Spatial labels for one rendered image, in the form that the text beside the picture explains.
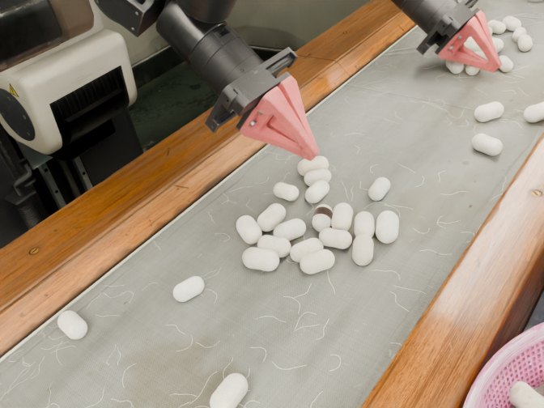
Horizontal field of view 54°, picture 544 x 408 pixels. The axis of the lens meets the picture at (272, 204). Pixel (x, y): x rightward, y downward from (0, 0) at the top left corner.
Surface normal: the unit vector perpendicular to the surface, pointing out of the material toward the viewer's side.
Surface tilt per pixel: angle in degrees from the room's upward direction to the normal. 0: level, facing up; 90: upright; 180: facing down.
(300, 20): 90
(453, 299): 0
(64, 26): 90
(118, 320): 0
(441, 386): 0
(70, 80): 98
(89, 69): 98
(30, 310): 45
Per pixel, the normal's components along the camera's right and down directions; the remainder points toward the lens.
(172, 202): 0.44, -0.37
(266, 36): -0.58, 0.56
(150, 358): -0.16, -0.79
